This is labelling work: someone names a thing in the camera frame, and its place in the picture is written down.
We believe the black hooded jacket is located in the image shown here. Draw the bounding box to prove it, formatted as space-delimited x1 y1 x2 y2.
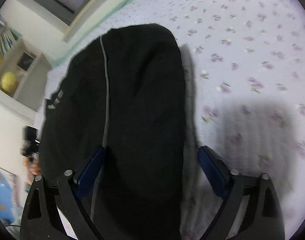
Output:
39 24 185 239

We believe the person's left hand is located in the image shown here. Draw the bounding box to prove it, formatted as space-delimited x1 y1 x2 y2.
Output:
23 157 42 177

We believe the yellow globe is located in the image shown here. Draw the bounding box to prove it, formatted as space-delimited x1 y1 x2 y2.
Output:
0 72 18 94

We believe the white bookshelf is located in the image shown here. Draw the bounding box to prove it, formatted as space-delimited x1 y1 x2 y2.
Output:
0 15 52 123

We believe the row of books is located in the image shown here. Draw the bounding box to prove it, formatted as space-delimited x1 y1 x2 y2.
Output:
0 14 21 63

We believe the wooden window sill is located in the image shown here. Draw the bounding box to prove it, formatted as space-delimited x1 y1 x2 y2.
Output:
61 0 148 43

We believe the floral white bed quilt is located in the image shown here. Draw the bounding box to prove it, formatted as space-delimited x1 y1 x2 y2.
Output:
33 0 305 240

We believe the green bed sheet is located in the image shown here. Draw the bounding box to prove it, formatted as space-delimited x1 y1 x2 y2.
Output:
53 0 134 67

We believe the wall map poster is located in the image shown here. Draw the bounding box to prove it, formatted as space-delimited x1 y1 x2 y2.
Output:
0 167 21 226

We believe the black picture frame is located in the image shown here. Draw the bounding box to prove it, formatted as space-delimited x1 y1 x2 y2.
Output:
17 52 35 72

